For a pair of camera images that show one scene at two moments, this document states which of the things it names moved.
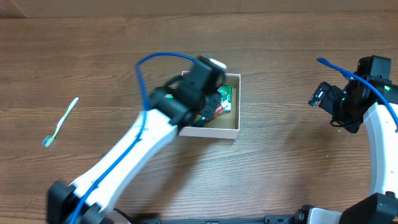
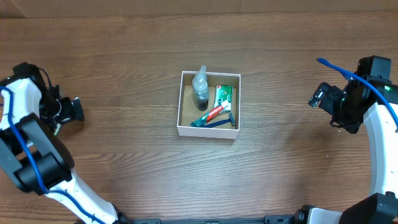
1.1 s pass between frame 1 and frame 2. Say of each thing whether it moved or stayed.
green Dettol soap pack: stayed
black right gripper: stayed
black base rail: stayed
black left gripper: moved
